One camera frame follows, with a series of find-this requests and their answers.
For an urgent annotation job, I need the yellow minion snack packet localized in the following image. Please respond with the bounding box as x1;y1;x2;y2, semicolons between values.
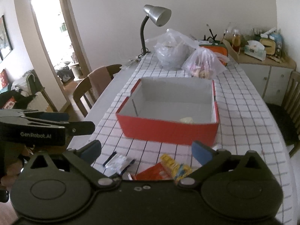
160;154;193;181

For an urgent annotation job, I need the clear silver snack packet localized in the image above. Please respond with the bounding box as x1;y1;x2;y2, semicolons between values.
103;151;135;175

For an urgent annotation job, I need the red snack packet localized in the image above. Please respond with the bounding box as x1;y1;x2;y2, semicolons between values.
133;163;173;181

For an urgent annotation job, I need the sofa with cushions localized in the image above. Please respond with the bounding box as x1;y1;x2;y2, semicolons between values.
1;70;48;111

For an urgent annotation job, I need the left wooden chair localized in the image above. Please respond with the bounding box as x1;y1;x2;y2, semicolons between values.
73;64;122;117

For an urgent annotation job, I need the wooden chair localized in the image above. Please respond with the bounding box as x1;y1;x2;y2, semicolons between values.
73;64;122;117
267;71;300;157

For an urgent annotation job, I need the pale round snack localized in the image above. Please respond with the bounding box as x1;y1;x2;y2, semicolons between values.
180;117;194;124

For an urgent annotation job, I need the pink cloth on chair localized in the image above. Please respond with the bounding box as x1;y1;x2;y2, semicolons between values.
88;67;112;98

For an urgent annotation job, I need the red cardboard box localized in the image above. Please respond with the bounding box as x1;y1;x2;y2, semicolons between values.
116;77;220;147

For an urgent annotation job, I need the right wooden chair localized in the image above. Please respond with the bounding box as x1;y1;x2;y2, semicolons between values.
267;71;300;157

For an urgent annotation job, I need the pink snack plastic bag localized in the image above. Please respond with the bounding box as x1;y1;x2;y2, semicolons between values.
182;47;229;80

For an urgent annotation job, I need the white corner cabinet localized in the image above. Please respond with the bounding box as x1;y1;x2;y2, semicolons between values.
237;53;296;106

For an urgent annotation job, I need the orange green box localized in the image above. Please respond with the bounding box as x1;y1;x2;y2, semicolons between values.
199;44;229;66

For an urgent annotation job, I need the clear plastic bag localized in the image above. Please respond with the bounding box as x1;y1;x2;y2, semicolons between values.
145;28;199;70

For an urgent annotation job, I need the tissue box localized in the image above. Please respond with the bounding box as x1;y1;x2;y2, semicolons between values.
244;40;266;61

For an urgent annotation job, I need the amber liquid bottle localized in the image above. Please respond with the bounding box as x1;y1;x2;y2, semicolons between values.
231;29;241;54

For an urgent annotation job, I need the yellow retro clock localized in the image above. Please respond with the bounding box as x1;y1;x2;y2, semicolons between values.
259;38;276;55

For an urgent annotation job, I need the silver desk lamp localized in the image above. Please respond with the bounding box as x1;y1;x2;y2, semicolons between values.
138;4;172;58

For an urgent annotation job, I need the wall picture frame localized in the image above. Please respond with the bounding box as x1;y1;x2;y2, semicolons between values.
0;15;13;62

